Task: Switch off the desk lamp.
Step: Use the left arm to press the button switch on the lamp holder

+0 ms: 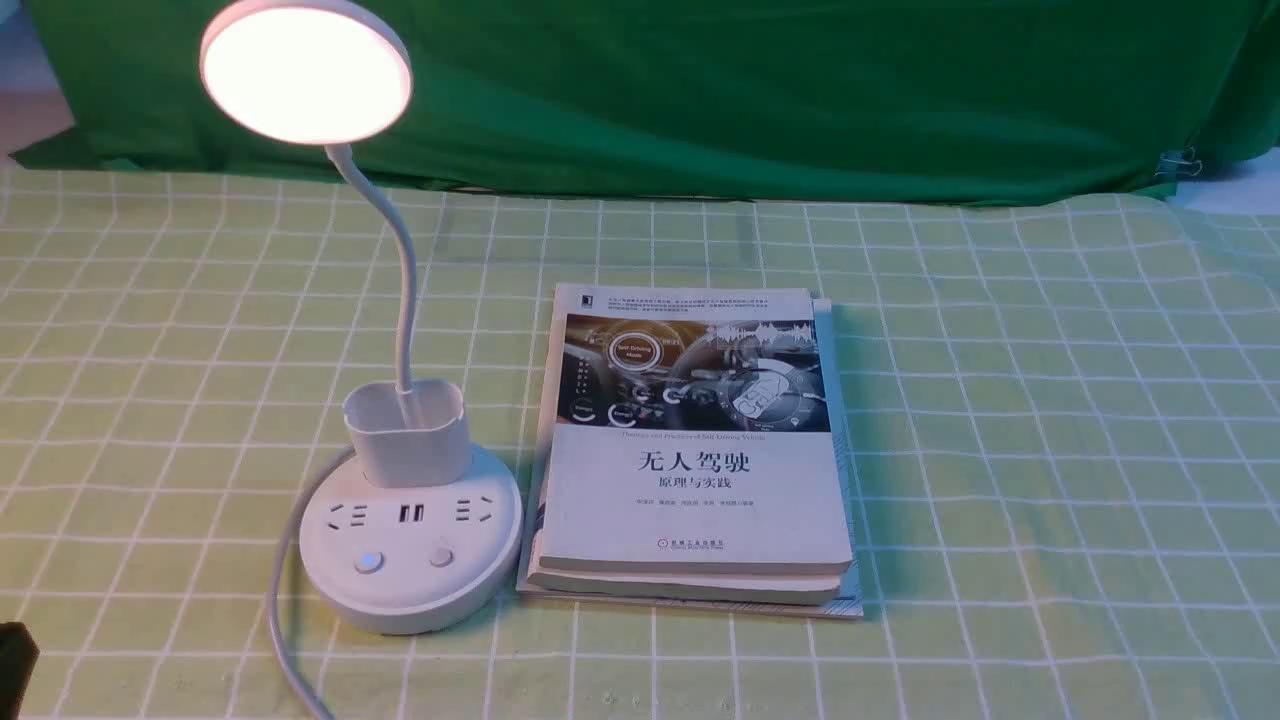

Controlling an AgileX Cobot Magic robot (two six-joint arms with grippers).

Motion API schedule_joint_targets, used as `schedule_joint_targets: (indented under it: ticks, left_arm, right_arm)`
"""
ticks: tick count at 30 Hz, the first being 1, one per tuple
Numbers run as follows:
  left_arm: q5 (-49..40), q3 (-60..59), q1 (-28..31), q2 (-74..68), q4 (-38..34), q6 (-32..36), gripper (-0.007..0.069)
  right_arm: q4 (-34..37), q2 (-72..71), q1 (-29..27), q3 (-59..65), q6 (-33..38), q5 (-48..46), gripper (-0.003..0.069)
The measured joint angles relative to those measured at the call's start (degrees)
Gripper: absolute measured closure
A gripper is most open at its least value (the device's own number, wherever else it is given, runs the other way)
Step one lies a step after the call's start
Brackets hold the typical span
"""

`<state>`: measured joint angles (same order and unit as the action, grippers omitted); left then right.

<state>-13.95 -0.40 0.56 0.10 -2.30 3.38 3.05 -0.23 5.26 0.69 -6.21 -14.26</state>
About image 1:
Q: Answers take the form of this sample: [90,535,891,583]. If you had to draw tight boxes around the black object at edge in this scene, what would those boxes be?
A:
[0,621,40,719]

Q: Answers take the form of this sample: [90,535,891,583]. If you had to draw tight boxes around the middle book under top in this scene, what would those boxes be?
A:
[526,296,846,607]

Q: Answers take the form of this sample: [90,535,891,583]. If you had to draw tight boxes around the white lamp power cable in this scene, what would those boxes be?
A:
[266,447,358,720]

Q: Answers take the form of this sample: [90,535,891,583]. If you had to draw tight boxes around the metal binder clip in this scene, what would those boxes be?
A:
[1155,146,1204,182]

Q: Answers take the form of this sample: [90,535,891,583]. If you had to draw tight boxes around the green backdrop cloth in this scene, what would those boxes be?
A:
[18,1,1277,205]

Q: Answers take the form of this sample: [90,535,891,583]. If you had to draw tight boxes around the top white paperback book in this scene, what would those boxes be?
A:
[538,283,854,577]

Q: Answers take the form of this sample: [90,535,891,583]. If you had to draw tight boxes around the bottom thin book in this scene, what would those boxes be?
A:
[516,299,865,620]

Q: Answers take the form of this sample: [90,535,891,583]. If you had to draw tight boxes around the white desk lamp with base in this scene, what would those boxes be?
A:
[198,1,522,635]

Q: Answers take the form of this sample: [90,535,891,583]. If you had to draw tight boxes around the green checkered tablecloth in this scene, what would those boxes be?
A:
[1,168,1279,719]

